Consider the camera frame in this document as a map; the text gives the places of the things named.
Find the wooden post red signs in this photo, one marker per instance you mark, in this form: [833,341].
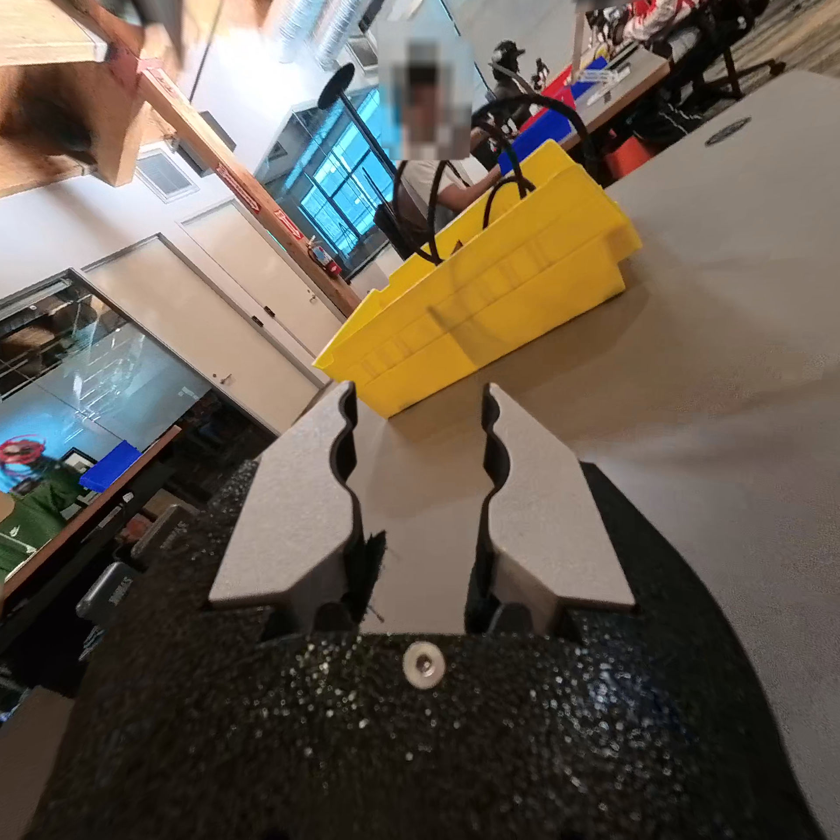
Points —
[216,151]

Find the silver air duct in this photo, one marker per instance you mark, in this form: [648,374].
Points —
[315,26]

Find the black round grommet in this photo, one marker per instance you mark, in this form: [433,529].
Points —
[728,131]

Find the grey air vent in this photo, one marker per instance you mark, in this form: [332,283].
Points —
[167,174]

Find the red fire extinguisher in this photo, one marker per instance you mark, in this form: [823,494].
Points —
[325,256]

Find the red plastic bin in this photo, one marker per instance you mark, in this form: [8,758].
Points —
[559,82]

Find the black floor lamp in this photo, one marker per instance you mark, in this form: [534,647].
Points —
[336,85]

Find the orange stool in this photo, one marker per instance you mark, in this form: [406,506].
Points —
[630,157]

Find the long wooden table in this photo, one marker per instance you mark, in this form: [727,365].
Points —
[79,525]

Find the black office chair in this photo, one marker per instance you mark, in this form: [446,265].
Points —
[390,226]

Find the white cabinet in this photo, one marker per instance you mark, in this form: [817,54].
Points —
[197,308]

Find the framed black white tag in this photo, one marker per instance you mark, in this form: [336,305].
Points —
[80,459]

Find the large paned window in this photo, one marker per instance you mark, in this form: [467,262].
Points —
[328,177]

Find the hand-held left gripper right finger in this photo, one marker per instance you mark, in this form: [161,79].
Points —
[558,531]

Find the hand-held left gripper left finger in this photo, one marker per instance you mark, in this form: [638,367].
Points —
[289,525]

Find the yellow plastic bin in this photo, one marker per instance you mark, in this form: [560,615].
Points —
[525,282]

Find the grey work table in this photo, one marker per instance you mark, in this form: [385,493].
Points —
[630,85]

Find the blue plastic bin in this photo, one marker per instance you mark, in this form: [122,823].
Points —
[111,469]
[544,134]

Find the black rounded case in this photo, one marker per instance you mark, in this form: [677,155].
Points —
[164,531]
[108,590]

